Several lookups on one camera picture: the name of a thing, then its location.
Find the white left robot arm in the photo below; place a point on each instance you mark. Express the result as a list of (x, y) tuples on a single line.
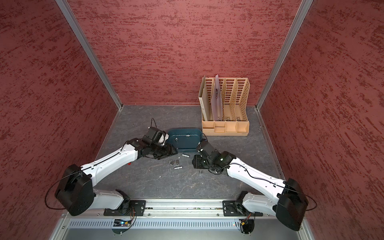
[(76, 190)]

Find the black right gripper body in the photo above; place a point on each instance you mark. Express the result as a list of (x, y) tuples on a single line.
[(202, 162)]

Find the white folder in organizer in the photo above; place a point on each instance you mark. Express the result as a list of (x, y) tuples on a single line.
[(204, 101)]

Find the aluminium corner post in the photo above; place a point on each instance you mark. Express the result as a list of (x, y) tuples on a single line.
[(80, 35), (291, 35)]

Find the aluminium front rail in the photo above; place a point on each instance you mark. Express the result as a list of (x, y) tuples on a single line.
[(179, 219)]

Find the aluminium corner post left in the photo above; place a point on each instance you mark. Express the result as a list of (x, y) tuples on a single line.
[(80, 35)]

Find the aluminium corner post right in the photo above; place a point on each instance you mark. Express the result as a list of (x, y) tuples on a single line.
[(291, 35)]

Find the teal plastic storage box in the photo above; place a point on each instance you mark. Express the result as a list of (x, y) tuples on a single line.
[(177, 138)]

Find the beige plastic file organizer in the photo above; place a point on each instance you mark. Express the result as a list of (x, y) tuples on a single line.
[(234, 92)]

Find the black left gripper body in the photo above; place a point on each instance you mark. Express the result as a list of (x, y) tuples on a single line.
[(160, 150)]

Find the purple folder in organizer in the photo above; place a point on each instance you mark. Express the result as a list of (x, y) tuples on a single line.
[(216, 100)]

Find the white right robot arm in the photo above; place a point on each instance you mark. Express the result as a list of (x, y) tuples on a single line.
[(283, 199)]

